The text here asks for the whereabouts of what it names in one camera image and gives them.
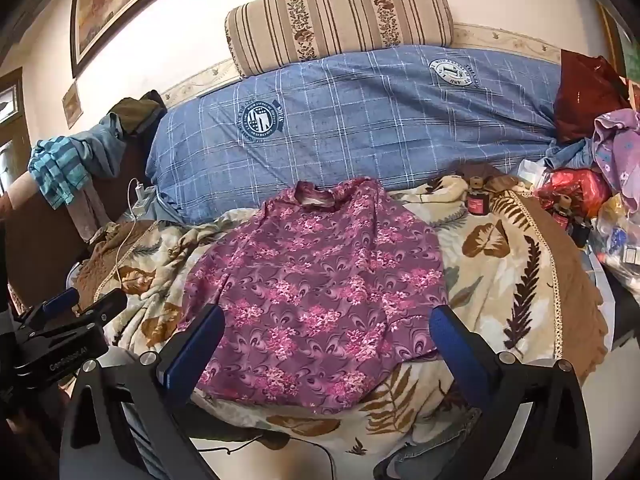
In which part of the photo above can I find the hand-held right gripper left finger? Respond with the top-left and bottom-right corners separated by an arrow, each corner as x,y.
60,304 -> 227,480

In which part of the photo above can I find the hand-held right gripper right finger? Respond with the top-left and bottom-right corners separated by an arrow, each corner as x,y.
430,304 -> 594,480

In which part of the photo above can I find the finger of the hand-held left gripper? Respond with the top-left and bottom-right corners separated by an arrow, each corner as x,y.
72,288 -> 129,333
27,287 -> 82,323

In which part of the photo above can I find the purple floral shirt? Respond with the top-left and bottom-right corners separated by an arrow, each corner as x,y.
182,177 -> 449,416

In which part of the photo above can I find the cream leaf print blanket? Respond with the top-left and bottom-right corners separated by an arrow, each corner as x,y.
65,175 -> 608,461

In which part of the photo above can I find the pale pink cloth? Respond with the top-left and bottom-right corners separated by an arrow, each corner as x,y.
67,185 -> 109,242

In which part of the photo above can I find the white phone charger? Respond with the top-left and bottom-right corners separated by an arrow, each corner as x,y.
131,184 -> 159,212

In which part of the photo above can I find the blue denim cloth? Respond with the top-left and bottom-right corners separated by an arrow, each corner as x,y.
372,435 -> 482,480

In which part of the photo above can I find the teal striped cloth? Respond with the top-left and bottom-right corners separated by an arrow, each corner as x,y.
27,135 -> 92,211

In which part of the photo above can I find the small bottle with red label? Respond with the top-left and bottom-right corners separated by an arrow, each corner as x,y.
466,177 -> 491,216

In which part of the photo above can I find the blue grey cloth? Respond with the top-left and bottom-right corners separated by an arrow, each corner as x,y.
82,111 -> 129,179

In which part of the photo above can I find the small dark bottle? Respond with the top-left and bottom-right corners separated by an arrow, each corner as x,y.
551,195 -> 574,232
570,215 -> 594,249

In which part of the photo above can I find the clear plastic bag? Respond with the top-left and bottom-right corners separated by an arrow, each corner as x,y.
594,195 -> 640,303

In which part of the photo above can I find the olive dark cloth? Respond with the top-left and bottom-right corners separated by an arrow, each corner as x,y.
110,91 -> 167,136

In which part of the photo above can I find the wooden door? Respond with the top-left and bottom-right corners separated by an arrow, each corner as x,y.
0,67 -> 26,196

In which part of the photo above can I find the bright red plastic bag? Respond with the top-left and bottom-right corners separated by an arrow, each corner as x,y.
532,169 -> 613,211

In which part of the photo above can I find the light blue cloth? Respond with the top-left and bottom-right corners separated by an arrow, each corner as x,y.
545,139 -> 601,172

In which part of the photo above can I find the blue plaid quilt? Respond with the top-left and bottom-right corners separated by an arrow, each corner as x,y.
145,45 -> 568,226

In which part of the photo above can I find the purple floral cloth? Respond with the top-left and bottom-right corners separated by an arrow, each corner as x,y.
592,107 -> 640,202

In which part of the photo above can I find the dark red crumpled cloth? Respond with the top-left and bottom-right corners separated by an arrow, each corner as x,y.
552,50 -> 633,143

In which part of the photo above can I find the green framed picture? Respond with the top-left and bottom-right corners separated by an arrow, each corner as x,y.
597,2 -> 640,86

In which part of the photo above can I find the striped floral bolster cushion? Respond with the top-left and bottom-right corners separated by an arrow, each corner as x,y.
225,0 -> 455,80

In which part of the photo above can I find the white charger cable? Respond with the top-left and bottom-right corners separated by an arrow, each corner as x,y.
112,177 -> 147,267

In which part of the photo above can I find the black cable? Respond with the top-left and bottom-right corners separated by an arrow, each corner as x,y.
190,430 -> 342,480

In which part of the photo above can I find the small wall picture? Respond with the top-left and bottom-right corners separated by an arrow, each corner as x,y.
61,82 -> 84,129

